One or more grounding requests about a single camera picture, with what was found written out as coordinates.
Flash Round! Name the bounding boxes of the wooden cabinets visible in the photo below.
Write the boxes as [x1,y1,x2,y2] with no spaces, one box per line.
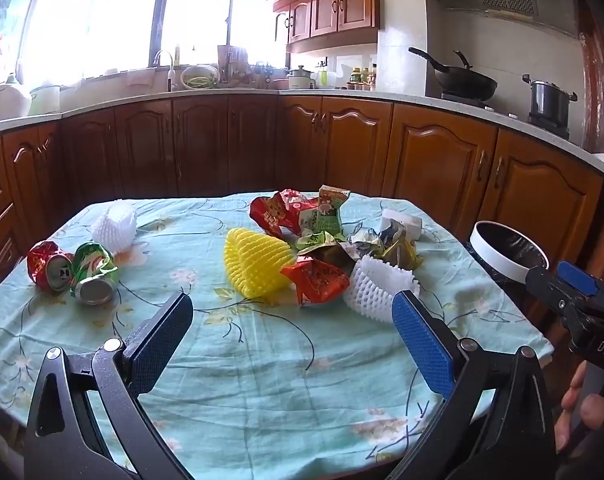
[262,0,383,53]
[0,95,604,301]

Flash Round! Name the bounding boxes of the pale green pot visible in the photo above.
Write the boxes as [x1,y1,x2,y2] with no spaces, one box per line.
[29,85,62,116]

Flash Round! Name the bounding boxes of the orange red snack wrapper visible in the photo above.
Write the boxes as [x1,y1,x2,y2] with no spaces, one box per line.
[280,255,351,307]

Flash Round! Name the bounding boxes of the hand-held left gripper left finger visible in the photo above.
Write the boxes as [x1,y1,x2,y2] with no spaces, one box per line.
[23,291,195,480]

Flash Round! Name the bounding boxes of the black wok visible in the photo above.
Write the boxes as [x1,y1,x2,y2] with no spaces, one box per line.
[408,47,498,102]

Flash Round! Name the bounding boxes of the red snack bag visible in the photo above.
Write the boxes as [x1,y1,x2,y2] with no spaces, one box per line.
[249,190,319,240]

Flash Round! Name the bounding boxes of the white rimmed bin with black bag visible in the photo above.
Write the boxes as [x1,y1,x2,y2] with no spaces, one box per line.
[464,220,552,321]

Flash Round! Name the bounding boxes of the kitchen window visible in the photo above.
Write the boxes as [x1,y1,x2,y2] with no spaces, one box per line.
[19,0,287,86]

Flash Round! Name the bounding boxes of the crumpled gold green wrapper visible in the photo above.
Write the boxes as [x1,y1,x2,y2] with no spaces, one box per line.
[382,222,425,271]

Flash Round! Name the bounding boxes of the speckled white countertop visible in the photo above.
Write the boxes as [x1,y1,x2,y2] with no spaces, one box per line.
[0,87,604,176]

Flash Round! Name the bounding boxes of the crushed red can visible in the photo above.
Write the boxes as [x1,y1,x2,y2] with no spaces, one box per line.
[27,240,75,293]

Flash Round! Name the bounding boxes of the white foam fruit net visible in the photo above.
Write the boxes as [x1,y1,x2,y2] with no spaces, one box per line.
[343,255,421,317]
[92,200,138,253]

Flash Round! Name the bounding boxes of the dark steel pot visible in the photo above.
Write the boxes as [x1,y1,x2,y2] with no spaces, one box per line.
[522,74,578,128]

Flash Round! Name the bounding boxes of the yellow foam fruit net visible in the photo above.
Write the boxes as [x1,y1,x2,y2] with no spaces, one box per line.
[224,227,297,298]

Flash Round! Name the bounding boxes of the wooden upper cabinets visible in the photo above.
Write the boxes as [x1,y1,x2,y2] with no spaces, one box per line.
[262,0,383,53]

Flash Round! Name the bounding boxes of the white colander basket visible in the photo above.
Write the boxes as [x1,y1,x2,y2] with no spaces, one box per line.
[181,65,220,90]

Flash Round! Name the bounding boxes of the green juice carton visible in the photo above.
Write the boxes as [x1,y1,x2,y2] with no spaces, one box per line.
[299,185,351,235]

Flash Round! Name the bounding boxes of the light green floral tablecloth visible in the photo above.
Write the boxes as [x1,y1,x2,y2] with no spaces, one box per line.
[0,192,555,480]

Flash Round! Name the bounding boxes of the small white rice cooker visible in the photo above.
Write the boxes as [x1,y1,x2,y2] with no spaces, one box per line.
[287,65,317,91]

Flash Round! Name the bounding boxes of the crushed green can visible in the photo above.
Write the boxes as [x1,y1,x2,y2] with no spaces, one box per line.
[71,242,120,306]

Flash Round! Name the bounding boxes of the white foam block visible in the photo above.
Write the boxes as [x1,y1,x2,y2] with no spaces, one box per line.
[380,209,423,240]

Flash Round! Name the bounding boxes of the white countertop appliance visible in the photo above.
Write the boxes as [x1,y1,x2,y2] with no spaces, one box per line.
[0,84,33,123]

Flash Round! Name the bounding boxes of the person's right hand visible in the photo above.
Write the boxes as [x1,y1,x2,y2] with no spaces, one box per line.
[554,360,604,453]

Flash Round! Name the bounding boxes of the wooden lower cabinets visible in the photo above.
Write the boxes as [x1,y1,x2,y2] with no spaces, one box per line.
[0,95,604,301]

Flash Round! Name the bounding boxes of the utensil holder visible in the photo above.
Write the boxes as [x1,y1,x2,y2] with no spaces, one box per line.
[218,45,247,86]

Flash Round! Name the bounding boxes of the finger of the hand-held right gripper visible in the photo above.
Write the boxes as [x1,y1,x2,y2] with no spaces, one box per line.
[526,266,590,318]
[556,260,604,311]

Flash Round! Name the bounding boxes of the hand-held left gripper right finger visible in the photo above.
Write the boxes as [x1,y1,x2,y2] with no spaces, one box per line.
[382,290,557,480]

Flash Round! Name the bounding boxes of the chrome kitchen faucet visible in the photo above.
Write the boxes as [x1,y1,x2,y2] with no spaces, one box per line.
[153,50,177,92]

